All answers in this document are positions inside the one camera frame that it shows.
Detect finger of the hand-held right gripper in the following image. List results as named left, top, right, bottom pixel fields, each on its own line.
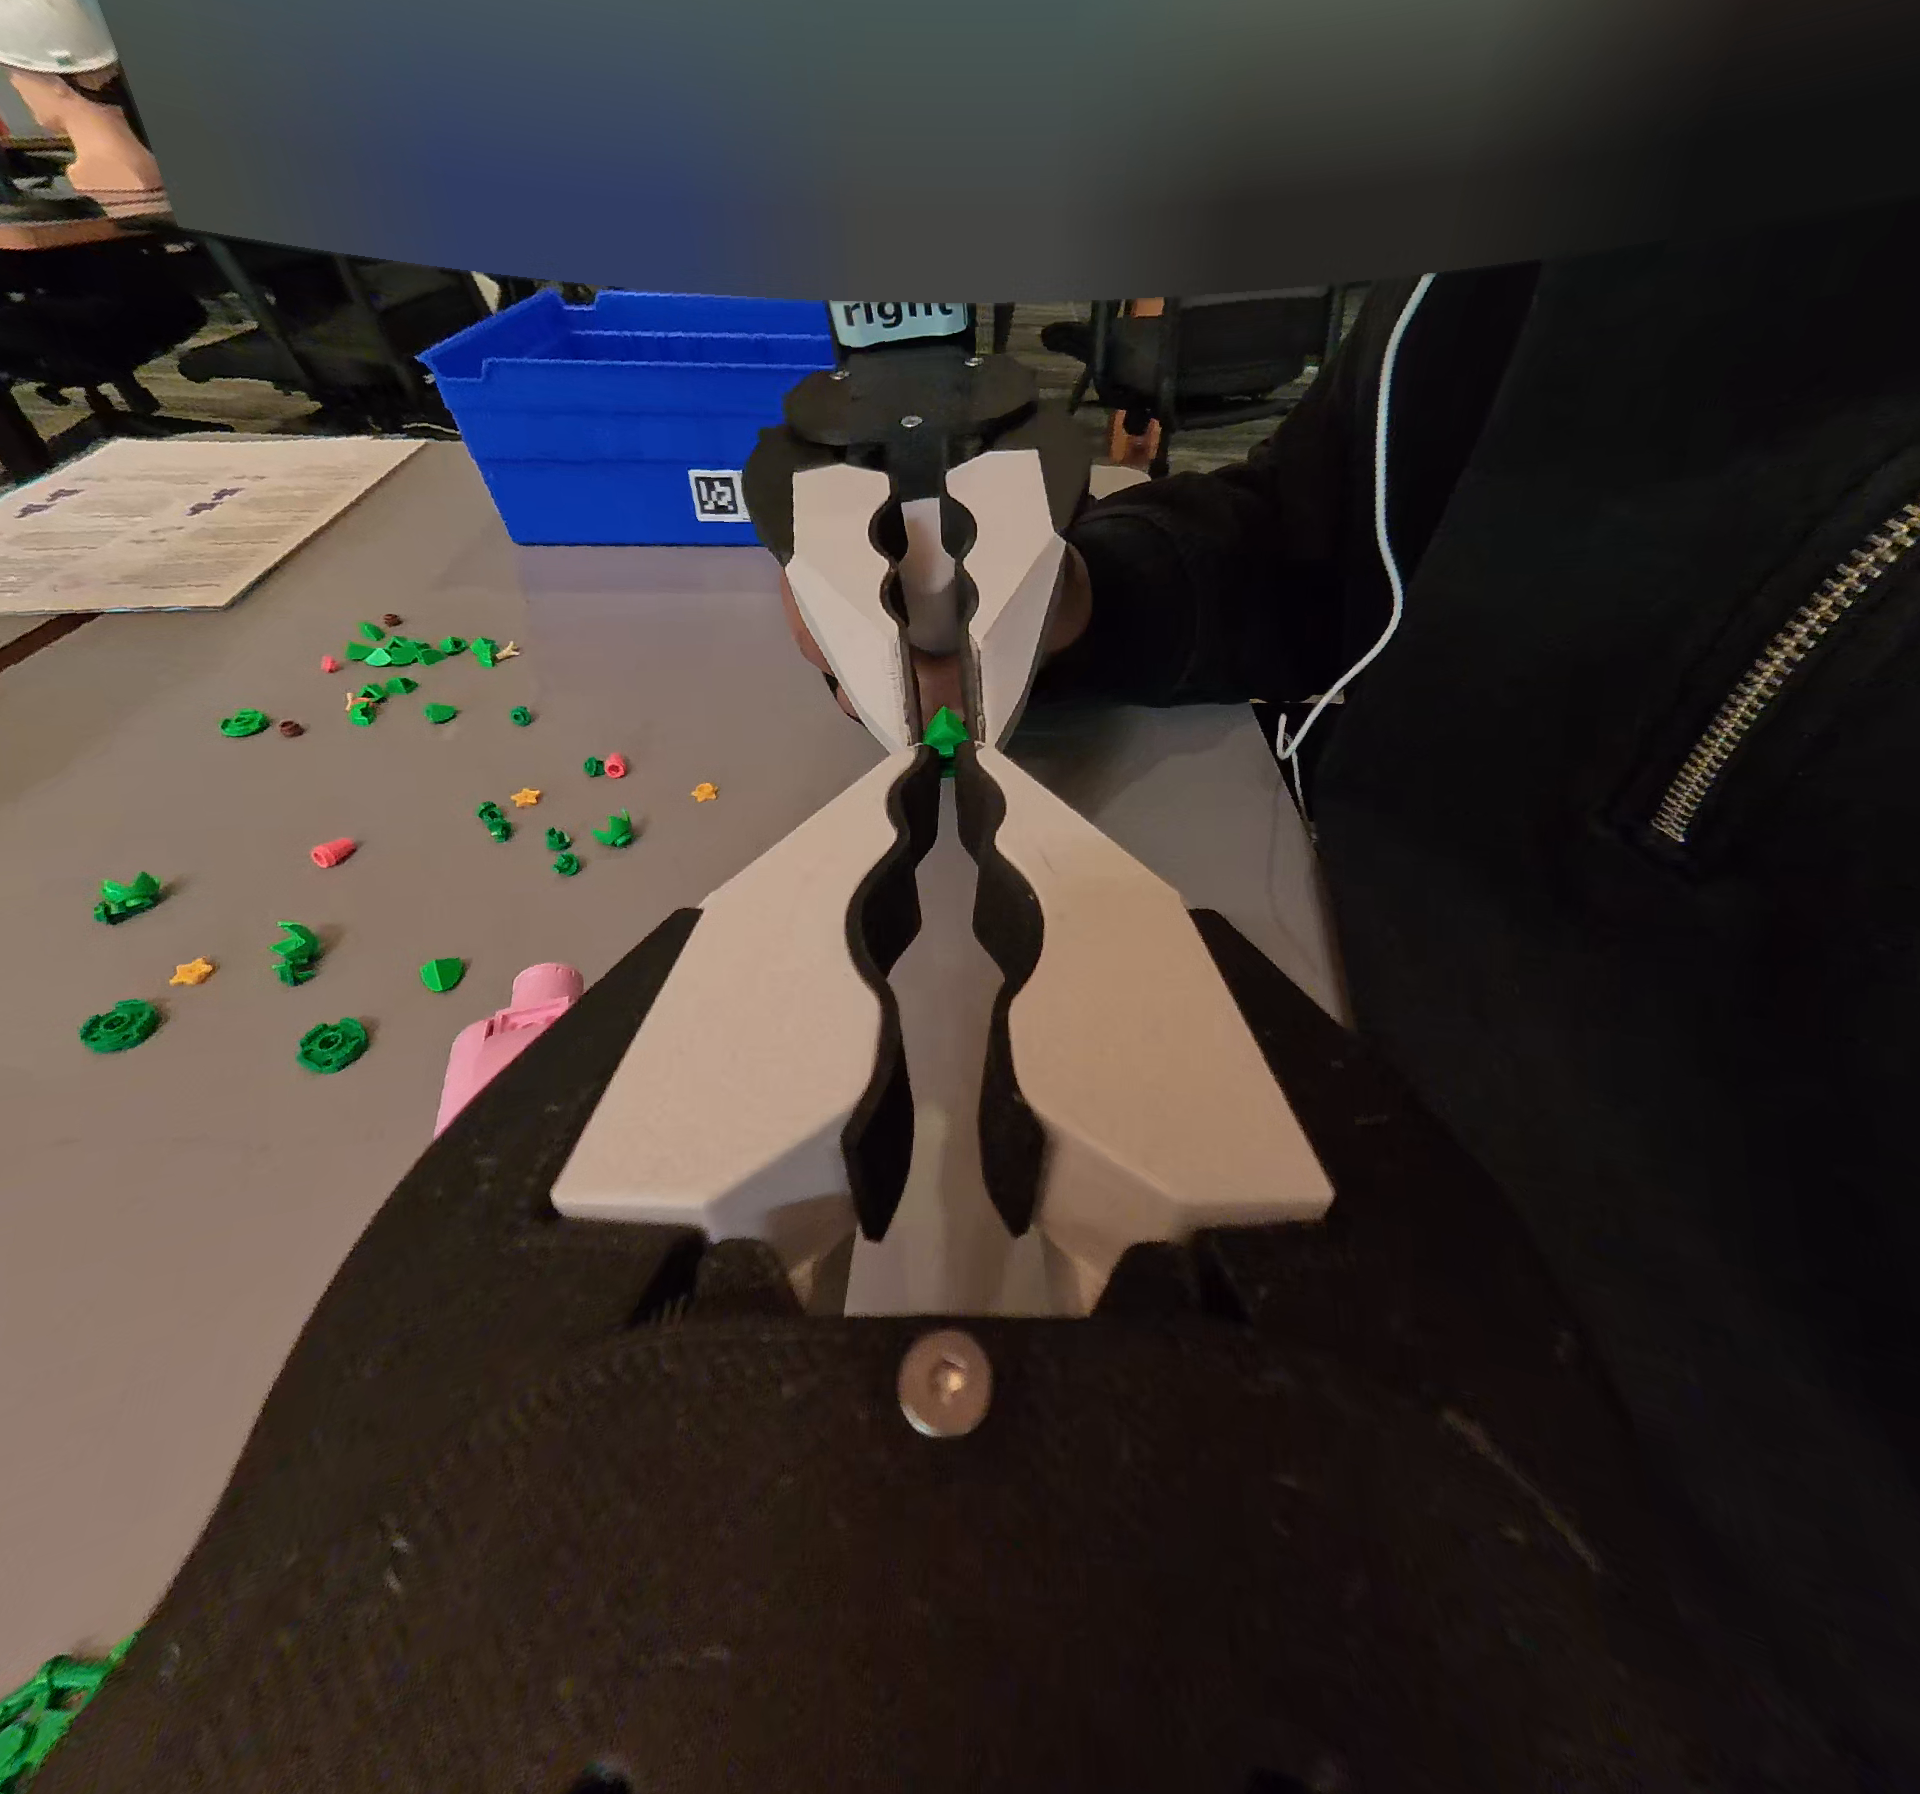
left=946, top=454, right=1088, bottom=754
left=787, top=460, right=922, bottom=754

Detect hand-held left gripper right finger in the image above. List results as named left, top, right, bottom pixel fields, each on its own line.
left=954, top=750, right=1333, bottom=1315

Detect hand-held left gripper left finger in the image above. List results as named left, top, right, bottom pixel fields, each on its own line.
left=549, top=750, right=941, bottom=1315

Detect person's right forearm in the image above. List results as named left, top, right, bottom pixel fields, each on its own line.
left=1034, top=468, right=1348, bottom=706

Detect person's right hand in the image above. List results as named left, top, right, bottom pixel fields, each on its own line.
left=777, top=566, right=1093, bottom=758

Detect pink toy brick pot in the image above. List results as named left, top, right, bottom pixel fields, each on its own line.
left=434, top=966, right=587, bottom=1139

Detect blue plastic bin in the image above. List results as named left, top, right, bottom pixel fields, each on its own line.
left=419, top=289, right=839, bottom=545

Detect person's black jacket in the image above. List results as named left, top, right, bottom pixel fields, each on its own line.
left=1137, top=263, right=1920, bottom=1794

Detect scattered small green toy pieces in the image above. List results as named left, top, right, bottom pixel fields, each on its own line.
left=95, top=615, right=641, bottom=993

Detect printed paper sheet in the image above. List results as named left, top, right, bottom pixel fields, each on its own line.
left=0, top=438, right=426, bottom=615

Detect black office chair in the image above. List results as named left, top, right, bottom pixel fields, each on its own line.
left=0, top=228, right=201, bottom=422

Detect green toy vine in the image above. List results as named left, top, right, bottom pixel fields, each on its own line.
left=0, top=1634, right=135, bottom=1790

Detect white hard hat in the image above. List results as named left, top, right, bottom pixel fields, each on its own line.
left=0, top=0, right=115, bottom=76

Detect white cable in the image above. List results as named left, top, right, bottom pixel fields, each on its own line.
left=1277, top=274, right=1439, bottom=761

